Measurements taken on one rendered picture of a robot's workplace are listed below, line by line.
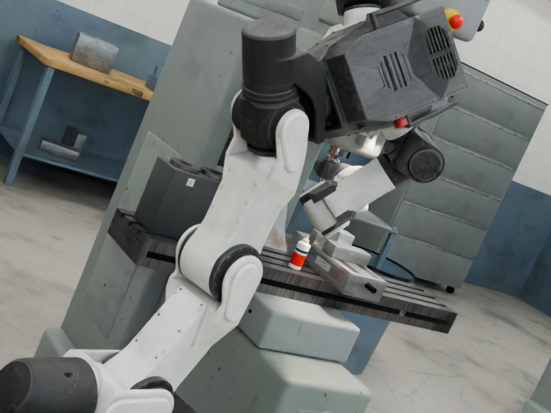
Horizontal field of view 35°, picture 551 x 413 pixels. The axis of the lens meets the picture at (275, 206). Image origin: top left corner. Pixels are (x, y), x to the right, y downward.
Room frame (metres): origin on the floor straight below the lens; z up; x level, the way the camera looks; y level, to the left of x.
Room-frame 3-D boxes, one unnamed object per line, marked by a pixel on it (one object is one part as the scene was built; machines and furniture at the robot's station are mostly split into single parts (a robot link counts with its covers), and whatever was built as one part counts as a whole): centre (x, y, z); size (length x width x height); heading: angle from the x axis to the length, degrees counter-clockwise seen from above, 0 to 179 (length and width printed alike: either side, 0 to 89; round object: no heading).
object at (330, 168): (2.59, -0.14, 1.23); 0.13 x 0.12 x 0.10; 111
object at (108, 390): (1.82, 0.17, 0.68); 0.21 x 0.20 x 0.13; 140
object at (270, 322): (2.68, -0.10, 0.78); 0.50 x 0.35 x 0.12; 36
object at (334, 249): (2.72, -0.26, 1.01); 0.15 x 0.06 x 0.04; 124
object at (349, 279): (2.75, -0.25, 0.97); 0.35 x 0.15 x 0.11; 34
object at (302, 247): (2.63, -0.13, 0.97); 0.04 x 0.04 x 0.11
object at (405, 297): (2.71, -0.16, 0.88); 1.24 x 0.23 x 0.08; 126
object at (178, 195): (2.44, 0.24, 1.02); 0.22 x 0.12 x 0.20; 128
